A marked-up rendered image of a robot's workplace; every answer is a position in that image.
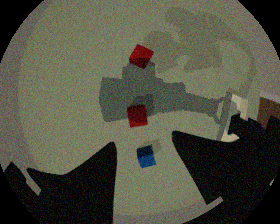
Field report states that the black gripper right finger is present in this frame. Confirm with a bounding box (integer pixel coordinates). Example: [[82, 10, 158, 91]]
[[172, 124, 261, 205]]

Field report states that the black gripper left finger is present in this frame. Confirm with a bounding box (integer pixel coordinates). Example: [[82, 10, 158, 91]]
[[27, 141, 117, 224]]

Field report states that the blue cube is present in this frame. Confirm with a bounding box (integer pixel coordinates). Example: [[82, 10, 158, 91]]
[[137, 145, 156, 169]]

